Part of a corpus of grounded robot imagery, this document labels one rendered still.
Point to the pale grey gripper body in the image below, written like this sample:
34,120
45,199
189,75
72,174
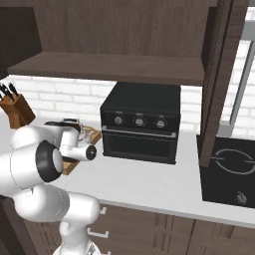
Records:
85,134

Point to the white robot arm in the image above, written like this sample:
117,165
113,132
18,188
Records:
30,166

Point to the wooden tray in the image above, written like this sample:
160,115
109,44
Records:
95,136

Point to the dark wood cabinet door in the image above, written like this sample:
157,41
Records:
16,33
219,83

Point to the black toaster oven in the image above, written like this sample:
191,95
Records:
141,116

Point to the wooden knife block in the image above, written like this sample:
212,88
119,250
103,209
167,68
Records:
18,113

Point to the dark wood drawer front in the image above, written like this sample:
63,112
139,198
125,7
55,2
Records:
132,217
132,244

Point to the dark wood cupboard door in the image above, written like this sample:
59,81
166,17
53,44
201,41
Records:
225,240
181,235

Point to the black hob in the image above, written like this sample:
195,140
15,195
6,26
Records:
229,166

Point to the grey range hood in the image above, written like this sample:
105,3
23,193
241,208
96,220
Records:
240,83

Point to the dark wood wall cabinet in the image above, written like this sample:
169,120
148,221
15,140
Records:
116,50

